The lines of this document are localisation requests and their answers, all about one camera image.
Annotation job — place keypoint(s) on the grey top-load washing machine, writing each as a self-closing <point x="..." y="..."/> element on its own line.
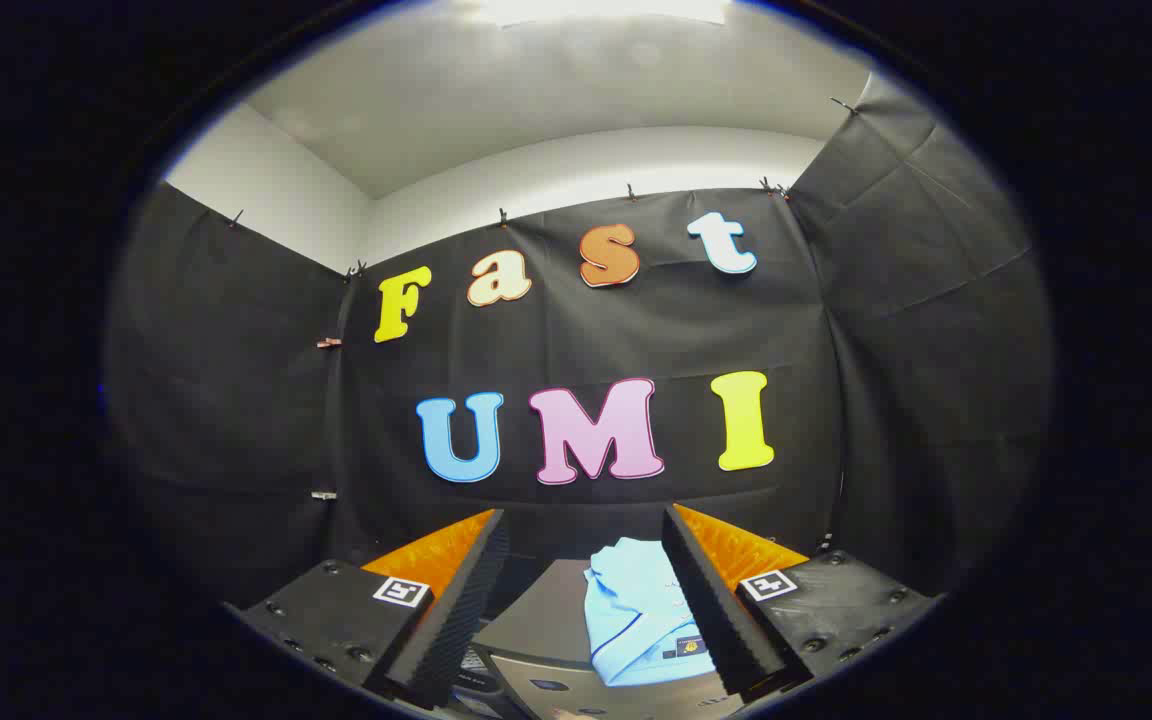
<point x="536" y="620"/>

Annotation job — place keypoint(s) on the black backdrop cloth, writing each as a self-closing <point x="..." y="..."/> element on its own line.
<point x="636" y="330"/>

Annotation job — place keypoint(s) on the light blue polo shirt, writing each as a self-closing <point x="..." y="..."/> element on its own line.
<point x="636" y="600"/>

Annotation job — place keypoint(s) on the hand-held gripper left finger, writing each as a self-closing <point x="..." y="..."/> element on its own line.
<point x="456" y="620"/>

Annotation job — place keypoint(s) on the row of black clips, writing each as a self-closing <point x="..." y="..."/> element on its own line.
<point x="503" y="215"/>

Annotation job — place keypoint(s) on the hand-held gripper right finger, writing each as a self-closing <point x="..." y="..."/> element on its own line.
<point x="716" y="610"/>

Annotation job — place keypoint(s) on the ceiling light panel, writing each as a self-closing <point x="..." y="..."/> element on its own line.
<point x="606" y="10"/>

